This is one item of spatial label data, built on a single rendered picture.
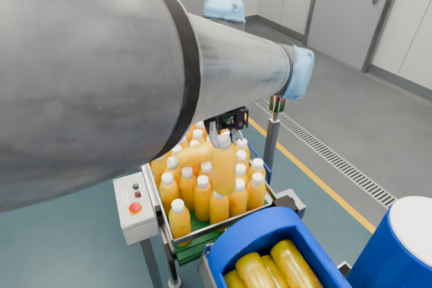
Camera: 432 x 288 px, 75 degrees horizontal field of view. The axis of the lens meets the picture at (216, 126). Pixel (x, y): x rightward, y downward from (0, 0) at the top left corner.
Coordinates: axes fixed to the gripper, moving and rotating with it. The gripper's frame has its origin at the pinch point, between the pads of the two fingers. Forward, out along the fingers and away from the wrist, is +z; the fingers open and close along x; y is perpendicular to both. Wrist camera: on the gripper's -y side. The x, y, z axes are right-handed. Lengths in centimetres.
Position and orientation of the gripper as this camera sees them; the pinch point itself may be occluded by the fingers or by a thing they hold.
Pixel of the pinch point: (223, 139)
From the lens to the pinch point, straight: 74.0
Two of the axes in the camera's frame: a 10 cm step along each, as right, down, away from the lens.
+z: 0.3, 7.7, 6.4
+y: 3.3, 6.0, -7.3
